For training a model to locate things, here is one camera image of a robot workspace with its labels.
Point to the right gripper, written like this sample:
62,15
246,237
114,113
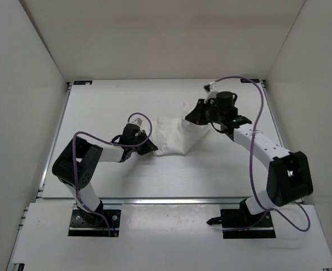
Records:
196,116

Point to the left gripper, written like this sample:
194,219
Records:
147,148

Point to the white pleated skirt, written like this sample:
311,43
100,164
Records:
175,135

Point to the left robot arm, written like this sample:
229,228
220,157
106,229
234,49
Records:
77,163

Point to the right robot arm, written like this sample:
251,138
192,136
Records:
289,176

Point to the right corner black label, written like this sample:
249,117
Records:
247,81

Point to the corner black label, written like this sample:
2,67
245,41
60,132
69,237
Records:
82,82
247,81

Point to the left corner black label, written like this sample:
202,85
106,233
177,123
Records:
82,82

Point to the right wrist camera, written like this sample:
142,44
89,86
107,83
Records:
211,91

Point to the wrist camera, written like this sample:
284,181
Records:
137,122
211,91

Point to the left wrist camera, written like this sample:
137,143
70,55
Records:
137,122

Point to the aluminium front table rail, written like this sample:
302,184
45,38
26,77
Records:
172,201

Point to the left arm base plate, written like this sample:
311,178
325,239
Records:
83,224

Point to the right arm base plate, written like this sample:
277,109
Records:
240,224

